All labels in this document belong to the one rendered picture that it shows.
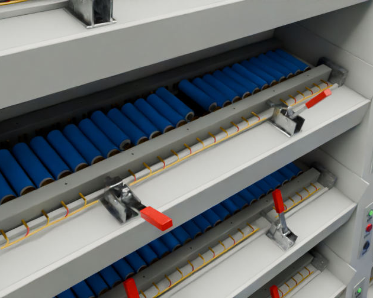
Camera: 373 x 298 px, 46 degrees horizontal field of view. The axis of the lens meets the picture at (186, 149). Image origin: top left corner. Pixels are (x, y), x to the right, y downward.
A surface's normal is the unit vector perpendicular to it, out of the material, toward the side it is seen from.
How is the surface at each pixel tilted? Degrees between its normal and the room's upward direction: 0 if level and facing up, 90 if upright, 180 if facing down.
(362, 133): 90
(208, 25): 108
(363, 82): 90
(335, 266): 90
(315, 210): 18
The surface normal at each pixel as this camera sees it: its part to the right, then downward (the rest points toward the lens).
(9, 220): 0.66, 0.56
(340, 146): -0.76, 0.34
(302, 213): 0.14, -0.75
